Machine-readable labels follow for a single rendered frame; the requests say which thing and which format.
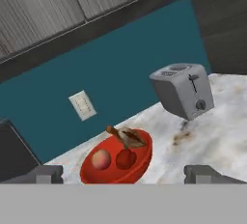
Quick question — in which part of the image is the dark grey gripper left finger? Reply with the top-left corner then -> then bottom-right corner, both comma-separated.
2,164 -> 65,184

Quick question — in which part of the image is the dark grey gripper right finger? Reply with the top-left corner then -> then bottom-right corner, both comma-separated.
183,164 -> 246,184

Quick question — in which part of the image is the red bowl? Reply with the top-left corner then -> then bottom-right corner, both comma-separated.
79,128 -> 153,184

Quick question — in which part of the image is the peach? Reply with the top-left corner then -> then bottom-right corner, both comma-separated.
91,149 -> 112,171

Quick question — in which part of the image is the red bell pepper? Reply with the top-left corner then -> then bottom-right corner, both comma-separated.
115,148 -> 138,171

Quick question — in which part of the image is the dark grey fridge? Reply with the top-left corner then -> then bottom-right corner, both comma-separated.
0,117 -> 43,182

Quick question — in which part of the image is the grey toaster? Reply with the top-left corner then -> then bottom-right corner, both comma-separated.
149,62 -> 215,122

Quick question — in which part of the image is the dark grey tall cabinet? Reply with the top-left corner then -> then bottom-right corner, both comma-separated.
188,0 -> 247,76

